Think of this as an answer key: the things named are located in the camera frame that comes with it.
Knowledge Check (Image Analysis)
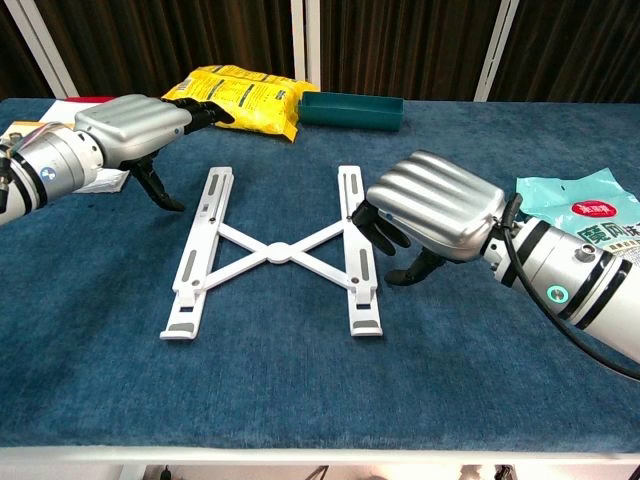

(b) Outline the light teal scrubber package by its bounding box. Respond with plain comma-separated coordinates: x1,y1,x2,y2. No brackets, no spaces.
515,167,640,256

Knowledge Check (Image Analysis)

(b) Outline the yellow snack bag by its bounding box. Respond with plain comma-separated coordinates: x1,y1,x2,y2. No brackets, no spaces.
160,64,320,143

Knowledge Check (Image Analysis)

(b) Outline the dark pleated curtain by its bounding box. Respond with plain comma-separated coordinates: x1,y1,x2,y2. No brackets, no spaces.
0,0,640,104

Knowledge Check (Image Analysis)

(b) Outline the dark green plastic tray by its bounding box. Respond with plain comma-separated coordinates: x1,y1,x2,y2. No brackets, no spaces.
297,90,405,133

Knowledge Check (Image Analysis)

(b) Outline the blue table mat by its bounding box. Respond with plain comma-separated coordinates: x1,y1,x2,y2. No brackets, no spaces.
0,97,640,449

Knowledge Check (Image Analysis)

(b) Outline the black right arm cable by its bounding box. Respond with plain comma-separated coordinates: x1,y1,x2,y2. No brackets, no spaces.
499,192,640,382

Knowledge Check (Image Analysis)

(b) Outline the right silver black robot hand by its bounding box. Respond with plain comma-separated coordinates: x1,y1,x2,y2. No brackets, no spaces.
351,149,507,288

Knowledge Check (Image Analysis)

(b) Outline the white folding laptop stand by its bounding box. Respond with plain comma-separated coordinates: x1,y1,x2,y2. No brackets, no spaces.
158,165,385,342

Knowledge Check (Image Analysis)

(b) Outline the cream paper booklet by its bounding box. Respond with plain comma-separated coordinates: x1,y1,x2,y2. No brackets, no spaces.
0,119,131,195

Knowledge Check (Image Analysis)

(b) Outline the white paper document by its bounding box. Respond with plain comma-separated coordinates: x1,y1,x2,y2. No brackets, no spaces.
38,98,84,125

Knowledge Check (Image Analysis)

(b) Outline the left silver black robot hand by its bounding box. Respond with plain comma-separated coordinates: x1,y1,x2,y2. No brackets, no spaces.
73,93,235,213

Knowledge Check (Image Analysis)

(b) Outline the white metal frame post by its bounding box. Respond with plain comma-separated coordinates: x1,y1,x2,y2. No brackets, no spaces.
290,0,322,92
2,0,80,100
473,0,521,103

